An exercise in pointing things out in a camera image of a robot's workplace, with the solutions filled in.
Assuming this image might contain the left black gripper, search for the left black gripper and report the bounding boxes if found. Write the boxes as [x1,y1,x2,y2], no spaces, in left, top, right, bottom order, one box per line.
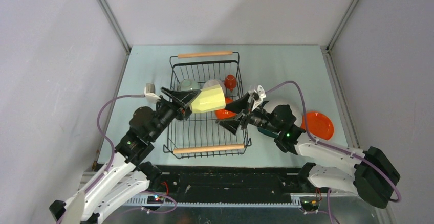
[148,86,200,141]

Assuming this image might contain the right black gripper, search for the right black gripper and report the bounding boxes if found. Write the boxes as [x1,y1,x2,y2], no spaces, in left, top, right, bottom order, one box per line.
[216,92,281,135]

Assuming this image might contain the yellow ceramic mug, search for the yellow ceramic mug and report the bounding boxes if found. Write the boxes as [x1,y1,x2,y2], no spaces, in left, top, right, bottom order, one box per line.
[190,85,226,114]

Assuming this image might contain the white pink fluted plate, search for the white pink fluted plate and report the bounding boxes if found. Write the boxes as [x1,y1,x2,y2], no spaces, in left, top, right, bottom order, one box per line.
[263,98,302,127]

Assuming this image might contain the orange round plate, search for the orange round plate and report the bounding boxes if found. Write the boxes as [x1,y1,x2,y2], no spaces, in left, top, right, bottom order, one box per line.
[301,111,335,141]

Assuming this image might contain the teal square plate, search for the teal square plate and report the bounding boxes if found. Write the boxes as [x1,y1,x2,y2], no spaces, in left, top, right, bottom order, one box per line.
[257,127,279,138]

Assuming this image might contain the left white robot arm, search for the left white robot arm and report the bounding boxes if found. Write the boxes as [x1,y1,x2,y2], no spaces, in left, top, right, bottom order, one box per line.
[49,87,201,223]

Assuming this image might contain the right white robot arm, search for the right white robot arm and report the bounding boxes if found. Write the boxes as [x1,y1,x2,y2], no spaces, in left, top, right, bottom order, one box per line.
[216,94,400,209]

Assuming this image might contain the green floral ceramic bowl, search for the green floral ceramic bowl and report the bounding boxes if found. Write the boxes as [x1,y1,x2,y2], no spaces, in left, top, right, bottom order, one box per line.
[178,79,201,91]

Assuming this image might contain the orange glossy bowl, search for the orange glossy bowl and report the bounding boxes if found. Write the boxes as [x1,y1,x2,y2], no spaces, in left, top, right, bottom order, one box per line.
[214,109,237,119]

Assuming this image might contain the white ceramic bowl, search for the white ceramic bowl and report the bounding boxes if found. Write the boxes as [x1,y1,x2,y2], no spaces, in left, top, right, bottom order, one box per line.
[203,79,226,93]

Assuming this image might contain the small orange ceramic cup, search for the small orange ceramic cup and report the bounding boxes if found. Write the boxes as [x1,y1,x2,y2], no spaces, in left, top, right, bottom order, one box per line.
[224,74,237,92]

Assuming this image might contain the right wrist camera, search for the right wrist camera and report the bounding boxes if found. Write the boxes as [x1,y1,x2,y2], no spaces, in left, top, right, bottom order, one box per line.
[248,85,266,102]

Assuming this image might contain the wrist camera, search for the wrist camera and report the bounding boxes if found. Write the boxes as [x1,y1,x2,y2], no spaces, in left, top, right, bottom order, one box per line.
[144,83,160,104]
[248,85,266,102]

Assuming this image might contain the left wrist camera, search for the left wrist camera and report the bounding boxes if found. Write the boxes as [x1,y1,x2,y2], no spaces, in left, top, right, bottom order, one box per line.
[144,83,160,104]

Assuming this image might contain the black wire dish rack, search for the black wire dish rack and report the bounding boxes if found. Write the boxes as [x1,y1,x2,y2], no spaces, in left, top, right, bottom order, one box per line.
[163,51,252,159]

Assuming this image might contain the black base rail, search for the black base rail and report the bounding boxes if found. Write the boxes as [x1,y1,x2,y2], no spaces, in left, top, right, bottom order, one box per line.
[134,162,328,205]

